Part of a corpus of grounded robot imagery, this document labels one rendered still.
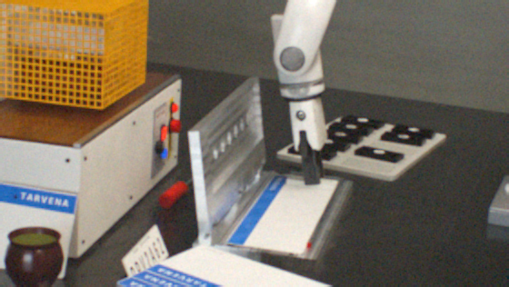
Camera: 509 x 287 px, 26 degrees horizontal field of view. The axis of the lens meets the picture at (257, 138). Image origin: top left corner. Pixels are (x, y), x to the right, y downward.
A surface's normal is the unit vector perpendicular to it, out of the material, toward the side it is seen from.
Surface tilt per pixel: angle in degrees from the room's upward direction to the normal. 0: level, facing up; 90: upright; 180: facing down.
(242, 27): 90
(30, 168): 90
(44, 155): 90
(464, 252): 0
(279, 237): 0
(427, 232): 0
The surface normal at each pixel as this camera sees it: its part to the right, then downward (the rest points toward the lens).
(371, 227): 0.07, -0.96
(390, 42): -0.33, 0.24
